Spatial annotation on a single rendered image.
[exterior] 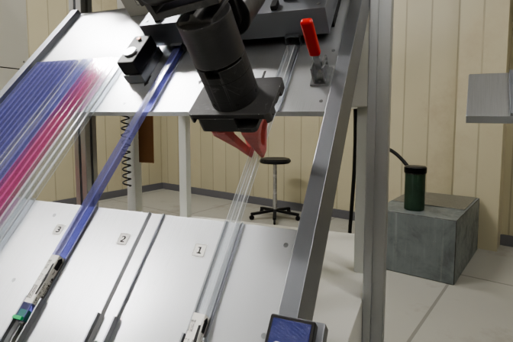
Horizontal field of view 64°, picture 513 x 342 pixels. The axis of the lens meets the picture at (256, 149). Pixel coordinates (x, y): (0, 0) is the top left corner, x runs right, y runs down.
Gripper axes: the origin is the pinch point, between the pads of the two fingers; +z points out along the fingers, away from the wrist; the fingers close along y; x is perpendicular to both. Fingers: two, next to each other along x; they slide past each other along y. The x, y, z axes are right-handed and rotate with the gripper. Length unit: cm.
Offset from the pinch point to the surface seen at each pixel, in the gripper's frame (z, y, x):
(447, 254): 195, -31, -101
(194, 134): 268, 245, -267
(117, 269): 2.0, 12.9, 18.1
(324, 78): -1.2, -6.8, -13.0
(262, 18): -6.1, 4.4, -22.8
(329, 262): 56, 1, -14
